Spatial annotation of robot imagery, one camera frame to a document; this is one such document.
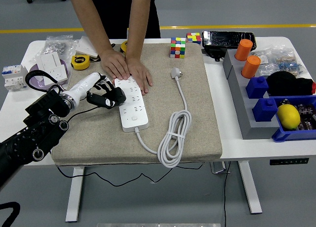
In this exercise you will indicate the person's left hand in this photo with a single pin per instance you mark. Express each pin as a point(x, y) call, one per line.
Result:
point(139, 72)

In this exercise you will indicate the person's right hand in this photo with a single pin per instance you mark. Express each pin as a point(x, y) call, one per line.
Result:
point(114, 65)

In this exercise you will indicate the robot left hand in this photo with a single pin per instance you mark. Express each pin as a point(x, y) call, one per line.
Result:
point(89, 85)

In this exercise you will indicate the black plug adapter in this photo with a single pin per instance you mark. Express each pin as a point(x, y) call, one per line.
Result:
point(120, 95)

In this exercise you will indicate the white power strip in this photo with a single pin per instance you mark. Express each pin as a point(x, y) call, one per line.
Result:
point(133, 111)

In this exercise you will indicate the person's right forearm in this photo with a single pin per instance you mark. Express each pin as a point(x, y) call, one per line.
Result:
point(91, 19)

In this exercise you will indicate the person's left forearm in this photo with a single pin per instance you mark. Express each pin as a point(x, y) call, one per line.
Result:
point(138, 22)

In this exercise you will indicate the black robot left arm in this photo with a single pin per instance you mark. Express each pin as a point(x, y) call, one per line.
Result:
point(37, 128)

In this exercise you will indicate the purple bowl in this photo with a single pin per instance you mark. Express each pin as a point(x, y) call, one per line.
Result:
point(64, 63)

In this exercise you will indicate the large colourful puzzle cube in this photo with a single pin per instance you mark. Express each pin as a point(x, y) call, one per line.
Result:
point(177, 49)

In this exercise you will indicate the clear bag of metal screws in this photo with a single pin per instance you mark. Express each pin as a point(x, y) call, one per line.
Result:
point(58, 45)

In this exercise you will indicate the person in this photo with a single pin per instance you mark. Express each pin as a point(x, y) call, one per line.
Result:
point(116, 12)

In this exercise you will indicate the small colourful puzzle cube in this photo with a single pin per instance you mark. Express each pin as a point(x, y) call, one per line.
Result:
point(193, 38)

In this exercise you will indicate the grey-brown mat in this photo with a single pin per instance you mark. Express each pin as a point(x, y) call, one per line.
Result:
point(192, 113)

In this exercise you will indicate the white circuit breaker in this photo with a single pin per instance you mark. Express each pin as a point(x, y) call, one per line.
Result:
point(14, 77)

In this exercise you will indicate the black device in plastic wrap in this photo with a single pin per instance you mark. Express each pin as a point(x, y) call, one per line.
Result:
point(227, 39)

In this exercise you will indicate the orange plastic cylinder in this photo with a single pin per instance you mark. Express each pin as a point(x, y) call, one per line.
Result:
point(244, 50)
point(250, 67)

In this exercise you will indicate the grey stepped block base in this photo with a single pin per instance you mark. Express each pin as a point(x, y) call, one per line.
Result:
point(243, 108)

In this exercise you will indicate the white table leg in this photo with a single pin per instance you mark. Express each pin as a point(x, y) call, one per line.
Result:
point(249, 187)
point(75, 195)

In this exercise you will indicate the blue plastic block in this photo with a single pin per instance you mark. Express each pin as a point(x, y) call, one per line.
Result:
point(256, 88)
point(264, 111)

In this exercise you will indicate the clear bag of small parts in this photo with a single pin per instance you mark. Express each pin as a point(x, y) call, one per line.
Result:
point(265, 61)

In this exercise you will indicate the black cloth bundle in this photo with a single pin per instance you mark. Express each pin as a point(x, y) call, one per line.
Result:
point(286, 84)

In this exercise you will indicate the small black speckled object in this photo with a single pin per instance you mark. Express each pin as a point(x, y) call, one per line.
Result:
point(284, 102)

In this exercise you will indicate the clear bag of blue parts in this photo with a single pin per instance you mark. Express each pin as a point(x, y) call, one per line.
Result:
point(288, 63)

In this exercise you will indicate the yellow lemon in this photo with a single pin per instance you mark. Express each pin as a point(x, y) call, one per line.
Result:
point(288, 117)

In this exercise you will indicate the blue plastic bin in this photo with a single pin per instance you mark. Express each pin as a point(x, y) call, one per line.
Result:
point(284, 135)

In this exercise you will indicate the dark capacitors pack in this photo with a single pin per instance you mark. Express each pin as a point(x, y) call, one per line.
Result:
point(307, 116)

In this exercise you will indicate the black table control panel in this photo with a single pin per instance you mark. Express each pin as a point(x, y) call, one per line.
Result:
point(288, 161)

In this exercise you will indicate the red object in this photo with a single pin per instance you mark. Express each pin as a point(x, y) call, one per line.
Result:
point(314, 88)

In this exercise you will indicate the white wall socket panel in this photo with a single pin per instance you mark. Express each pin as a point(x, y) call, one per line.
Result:
point(59, 74)

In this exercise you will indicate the flat white switch panel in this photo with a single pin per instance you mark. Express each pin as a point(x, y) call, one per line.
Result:
point(84, 47)

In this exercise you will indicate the white switch panel box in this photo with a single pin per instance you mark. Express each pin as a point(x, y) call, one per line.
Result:
point(48, 60)

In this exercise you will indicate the grey under-table bracket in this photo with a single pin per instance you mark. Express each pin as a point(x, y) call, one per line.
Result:
point(218, 167)

